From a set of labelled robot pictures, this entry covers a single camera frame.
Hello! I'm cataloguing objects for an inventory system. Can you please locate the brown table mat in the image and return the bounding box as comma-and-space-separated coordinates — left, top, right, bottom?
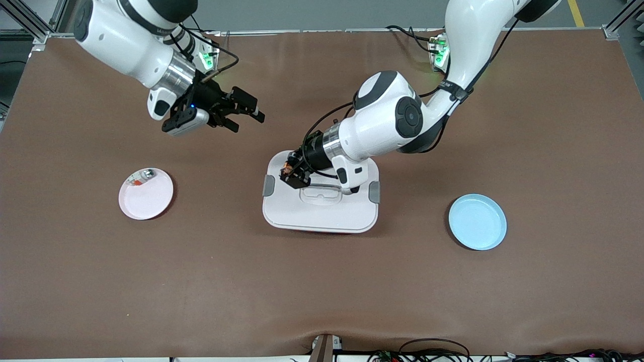
0, 29, 644, 360

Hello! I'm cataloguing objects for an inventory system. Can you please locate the white lidded storage box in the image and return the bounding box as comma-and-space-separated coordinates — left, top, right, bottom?
262, 150, 381, 234

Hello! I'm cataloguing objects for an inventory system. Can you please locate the pink round plate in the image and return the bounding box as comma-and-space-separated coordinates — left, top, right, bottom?
118, 167, 175, 221

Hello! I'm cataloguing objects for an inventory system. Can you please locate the blue round plate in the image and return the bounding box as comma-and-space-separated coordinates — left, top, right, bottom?
448, 194, 508, 251

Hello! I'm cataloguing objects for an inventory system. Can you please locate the black looped cable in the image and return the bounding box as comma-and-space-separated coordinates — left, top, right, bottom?
397, 338, 472, 362

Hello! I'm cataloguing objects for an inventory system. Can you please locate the black cable bundle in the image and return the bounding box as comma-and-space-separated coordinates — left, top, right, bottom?
367, 348, 644, 362

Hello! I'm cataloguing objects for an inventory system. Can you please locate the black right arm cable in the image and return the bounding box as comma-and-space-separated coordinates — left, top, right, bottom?
179, 23, 240, 83

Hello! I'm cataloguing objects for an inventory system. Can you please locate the white circuit breaker orange lever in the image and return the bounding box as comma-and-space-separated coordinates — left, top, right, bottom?
127, 169, 157, 188

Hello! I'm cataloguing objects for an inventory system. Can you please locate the black left base cable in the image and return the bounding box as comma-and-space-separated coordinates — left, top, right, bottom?
386, 24, 443, 53

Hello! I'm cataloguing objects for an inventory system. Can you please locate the small white mount device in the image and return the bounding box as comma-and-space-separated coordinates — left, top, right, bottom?
312, 336, 344, 351

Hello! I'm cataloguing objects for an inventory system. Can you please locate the silver table edge rail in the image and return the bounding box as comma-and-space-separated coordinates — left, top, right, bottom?
48, 29, 607, 37

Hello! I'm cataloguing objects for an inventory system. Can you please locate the brown camera mount post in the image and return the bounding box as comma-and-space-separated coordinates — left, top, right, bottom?
309, 333, 335, 362

